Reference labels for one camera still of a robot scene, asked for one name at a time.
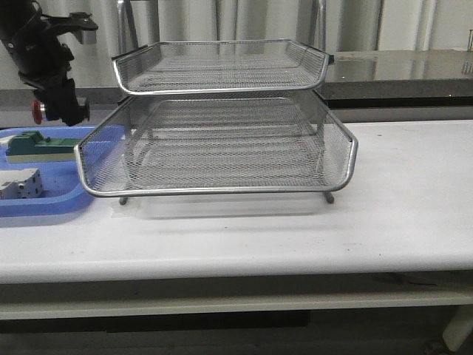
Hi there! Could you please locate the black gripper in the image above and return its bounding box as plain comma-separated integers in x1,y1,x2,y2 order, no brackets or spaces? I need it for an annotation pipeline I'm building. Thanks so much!
10,21,84,126

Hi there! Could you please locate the red emergency stop button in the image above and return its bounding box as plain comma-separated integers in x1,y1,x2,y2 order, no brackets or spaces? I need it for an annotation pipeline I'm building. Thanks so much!
31,97,90,125

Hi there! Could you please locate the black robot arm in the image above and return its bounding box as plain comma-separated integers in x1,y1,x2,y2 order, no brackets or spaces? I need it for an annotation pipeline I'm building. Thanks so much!
1,1,89,126

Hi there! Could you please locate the blue plastic tray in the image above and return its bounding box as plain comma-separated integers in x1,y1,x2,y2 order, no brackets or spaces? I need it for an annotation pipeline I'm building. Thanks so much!
1,148,93,217

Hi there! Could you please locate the white circuit breaker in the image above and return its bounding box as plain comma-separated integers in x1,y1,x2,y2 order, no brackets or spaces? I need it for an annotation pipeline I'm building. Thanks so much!
1,169,44,200

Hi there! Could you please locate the grey stone counter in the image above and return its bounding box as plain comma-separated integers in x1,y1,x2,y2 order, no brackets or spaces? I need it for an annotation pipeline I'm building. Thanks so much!
0,50,473,112

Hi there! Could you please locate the green limit switch module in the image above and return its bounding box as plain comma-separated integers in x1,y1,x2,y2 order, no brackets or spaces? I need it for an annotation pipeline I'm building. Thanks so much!
5,131,80,163

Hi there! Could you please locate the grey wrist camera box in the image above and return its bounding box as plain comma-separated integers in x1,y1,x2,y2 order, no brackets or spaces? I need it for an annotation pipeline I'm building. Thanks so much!
69,12,98,44

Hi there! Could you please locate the silver metal rack frame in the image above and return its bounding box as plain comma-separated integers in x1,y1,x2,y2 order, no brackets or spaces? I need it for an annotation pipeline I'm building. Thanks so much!
116,0,335,206

